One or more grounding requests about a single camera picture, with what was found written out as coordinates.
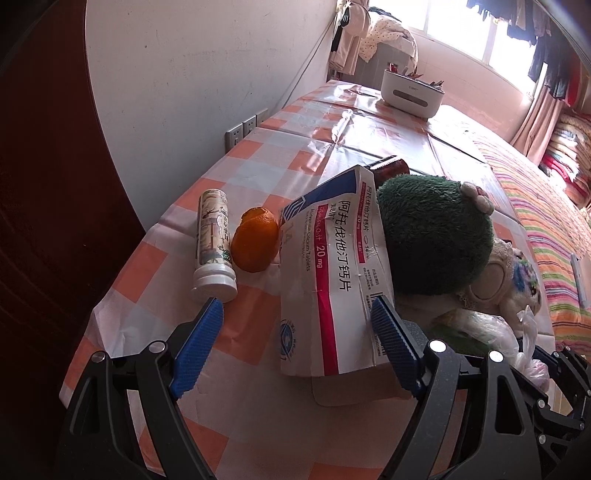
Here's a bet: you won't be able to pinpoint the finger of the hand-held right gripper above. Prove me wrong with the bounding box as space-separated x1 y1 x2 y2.
531 345 591 401
524 392 591 446

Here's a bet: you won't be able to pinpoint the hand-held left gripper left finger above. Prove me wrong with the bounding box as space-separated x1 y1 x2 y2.
54 296 225 480

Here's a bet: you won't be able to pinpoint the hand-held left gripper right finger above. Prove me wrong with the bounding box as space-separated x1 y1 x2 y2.
369 296 548 480

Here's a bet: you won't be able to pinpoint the clear plastic bag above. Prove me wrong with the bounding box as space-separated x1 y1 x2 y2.
434 307 550 388

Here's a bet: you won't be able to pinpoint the white red-striped medicine box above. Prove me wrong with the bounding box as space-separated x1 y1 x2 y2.
278 165 414 407

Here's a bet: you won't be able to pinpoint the orange peel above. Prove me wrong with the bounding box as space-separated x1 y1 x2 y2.
231 207 281 273

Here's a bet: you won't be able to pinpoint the white printed tube bottle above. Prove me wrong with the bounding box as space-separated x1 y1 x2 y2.
191 189 238 304

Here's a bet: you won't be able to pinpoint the white desktop bin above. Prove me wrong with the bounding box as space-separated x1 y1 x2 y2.
381 65 446 121

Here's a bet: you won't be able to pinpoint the white slim remote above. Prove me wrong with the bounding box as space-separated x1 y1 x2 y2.
570 253 588 308

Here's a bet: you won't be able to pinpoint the green and beige plush toy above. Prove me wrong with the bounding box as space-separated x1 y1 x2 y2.
376 175 543 333

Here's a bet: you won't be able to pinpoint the striped bed sheet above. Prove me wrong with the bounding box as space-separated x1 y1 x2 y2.
475 138 591 356

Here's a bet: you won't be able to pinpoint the brown bottle with white cap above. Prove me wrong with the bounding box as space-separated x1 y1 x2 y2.
369 156 411 185

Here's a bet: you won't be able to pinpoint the dark wooden panel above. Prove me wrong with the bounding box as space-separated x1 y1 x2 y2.
0 0 144 480

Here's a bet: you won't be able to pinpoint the stack of folded quilts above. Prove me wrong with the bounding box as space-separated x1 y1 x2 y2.
540 111 591 208

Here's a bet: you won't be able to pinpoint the orange checkered tablecloth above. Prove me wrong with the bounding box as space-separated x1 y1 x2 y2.
59 79 555 480

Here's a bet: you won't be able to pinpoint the pink curtain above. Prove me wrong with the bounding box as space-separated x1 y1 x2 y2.
510 99 566 162

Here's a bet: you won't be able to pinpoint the white cabinet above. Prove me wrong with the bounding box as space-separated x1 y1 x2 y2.
355 41 416 86

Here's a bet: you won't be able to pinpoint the beige hanging clothes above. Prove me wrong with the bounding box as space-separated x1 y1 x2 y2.
330 0 370 75

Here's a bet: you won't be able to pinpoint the white dotted cloth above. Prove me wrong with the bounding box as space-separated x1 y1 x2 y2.
360 16 419 65

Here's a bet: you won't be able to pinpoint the window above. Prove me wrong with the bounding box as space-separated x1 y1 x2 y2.
369 0 550 93

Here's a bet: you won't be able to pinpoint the dark hanging clothes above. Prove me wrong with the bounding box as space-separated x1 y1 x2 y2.
466 0 573 97

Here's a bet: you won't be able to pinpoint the white wall cable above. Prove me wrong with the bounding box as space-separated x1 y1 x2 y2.
277 18 335 109

